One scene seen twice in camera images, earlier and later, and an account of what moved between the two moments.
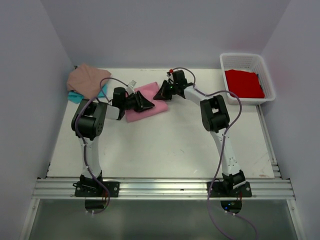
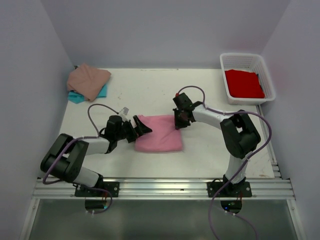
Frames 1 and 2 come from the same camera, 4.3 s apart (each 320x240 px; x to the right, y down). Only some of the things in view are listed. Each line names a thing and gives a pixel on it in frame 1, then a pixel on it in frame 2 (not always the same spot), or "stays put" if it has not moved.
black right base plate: (220, 189) stays put
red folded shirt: (244, 84) stays put
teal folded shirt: (76, 97) stays put
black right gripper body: (174, 86) to (180, 121)
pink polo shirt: (149, 91) to (164, 137)
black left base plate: (91, 189) stays put
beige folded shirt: (85, 80) stays put
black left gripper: (141, 102) to (141, 129)
